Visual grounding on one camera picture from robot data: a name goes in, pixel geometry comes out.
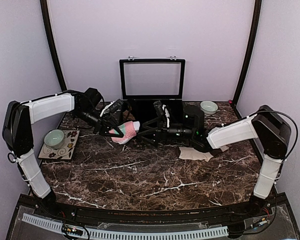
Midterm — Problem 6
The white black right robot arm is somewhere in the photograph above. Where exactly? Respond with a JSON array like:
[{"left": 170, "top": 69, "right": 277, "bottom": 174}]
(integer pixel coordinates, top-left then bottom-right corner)
[{"left": 137, "top": 101, "right": 292, "bottom": 217}]

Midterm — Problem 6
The pale green ceramic bowl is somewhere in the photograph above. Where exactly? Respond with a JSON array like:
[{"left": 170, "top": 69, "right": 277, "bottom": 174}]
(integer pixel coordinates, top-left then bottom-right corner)
[{"left": 44, "top": 129, "right": 65, "bottom": 149}]

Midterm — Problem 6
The white slotted cable duct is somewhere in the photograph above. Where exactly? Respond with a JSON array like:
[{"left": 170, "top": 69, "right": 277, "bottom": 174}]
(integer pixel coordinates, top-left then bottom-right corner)
[{"left": 21, "top": 213, "right": 229, "bottom": 240}]

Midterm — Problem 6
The black front rail frame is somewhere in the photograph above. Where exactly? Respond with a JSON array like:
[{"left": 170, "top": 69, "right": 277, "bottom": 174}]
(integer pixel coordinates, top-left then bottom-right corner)
[{"left": 6, "top": 193, "right": 300, "bottom": 240}]

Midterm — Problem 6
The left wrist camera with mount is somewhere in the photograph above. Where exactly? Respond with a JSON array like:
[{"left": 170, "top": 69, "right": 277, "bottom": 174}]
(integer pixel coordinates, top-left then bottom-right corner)
[{"left": 99, "top": 99, "right": 124, "bottom": 118}]

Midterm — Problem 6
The black corner post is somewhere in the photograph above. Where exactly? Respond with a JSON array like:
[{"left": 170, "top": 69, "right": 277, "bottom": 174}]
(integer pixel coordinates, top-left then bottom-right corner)
[
  {"left": 232, "top": 0, "right": 262, "bottom": 108},
  {"left": 39, "top": 0, "right": 67, "bottom": 91}
]

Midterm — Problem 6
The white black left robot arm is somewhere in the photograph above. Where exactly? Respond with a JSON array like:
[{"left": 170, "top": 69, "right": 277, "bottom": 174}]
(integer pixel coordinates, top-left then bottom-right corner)
[{"left": 2, "top": 87, "right": 124, "bottom": 218}]

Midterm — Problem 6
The glass-panel black box lid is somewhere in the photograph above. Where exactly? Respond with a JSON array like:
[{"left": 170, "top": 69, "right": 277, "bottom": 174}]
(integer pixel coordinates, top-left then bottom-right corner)
[{"left": 119, "top": 57, "right": 186, "bottom": 100}]

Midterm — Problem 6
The black left corner post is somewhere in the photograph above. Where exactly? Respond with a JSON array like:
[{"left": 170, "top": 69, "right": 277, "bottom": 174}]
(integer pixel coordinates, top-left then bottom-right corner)
[{"left": 39, "top": 0, "right": 67, "bottom": 91}]

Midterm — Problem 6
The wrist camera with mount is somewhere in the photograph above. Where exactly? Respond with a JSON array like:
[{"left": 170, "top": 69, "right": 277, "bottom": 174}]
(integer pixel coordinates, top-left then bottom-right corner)
[
  {"left": 153, "top": 100, "right": 171, "bottom": 128},
  {"left": 99, "top": 99, "right": 124, "bottom": 118}
]

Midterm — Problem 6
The black right corner post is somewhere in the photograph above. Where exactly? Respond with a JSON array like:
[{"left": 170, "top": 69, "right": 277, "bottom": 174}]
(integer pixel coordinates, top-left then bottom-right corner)
[{"left": 232, "top": 0, "right": 262, "bottom": 108}]

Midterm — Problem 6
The floral square ceramic plate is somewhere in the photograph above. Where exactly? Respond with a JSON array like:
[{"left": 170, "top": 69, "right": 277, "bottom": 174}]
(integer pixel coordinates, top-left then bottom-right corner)
[{"left": 38, "top": 129, "right": 80, "bottom": 160}]

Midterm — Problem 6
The beige and brown sock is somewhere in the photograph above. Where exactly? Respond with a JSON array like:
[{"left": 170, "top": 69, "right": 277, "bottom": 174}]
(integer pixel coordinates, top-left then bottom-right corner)
[{"left": 178, "top": 146, "right": 229, "bottom": 162}]

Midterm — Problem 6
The black compartment storage box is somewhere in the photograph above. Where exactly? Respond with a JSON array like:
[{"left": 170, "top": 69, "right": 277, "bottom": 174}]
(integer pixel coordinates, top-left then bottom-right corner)
[{"left": 127, "top": 99, "right": 184, "bottom": 125}]

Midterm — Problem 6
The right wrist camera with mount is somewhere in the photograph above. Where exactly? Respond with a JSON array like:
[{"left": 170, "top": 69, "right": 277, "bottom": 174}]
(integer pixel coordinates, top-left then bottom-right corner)
[{"left": 153, "top": 100, "right": 171, "bottom": 128}]

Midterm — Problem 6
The small green circuit board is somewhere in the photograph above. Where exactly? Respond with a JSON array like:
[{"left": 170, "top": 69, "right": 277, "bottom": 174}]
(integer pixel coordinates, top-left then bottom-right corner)
[{"left": 61, "top": 224, "right": 83, "bottom": 236}]

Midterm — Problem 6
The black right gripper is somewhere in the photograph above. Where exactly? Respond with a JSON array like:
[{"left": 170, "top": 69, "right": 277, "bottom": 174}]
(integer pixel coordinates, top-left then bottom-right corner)
[{"left": 138, "top": 116, "right": 196, "bottom": 148}]

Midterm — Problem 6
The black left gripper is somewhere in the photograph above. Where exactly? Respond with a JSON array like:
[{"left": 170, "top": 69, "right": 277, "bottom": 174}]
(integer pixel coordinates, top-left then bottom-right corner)
[{"left": 74, "top": 106, "right": 125, "bottom": 137}]

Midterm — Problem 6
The pink patterned sock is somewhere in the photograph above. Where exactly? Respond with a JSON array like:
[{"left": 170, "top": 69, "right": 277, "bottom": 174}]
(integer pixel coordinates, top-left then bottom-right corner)
[{"left": 111, "top": 121, "right": 140, "bottom": 145}]

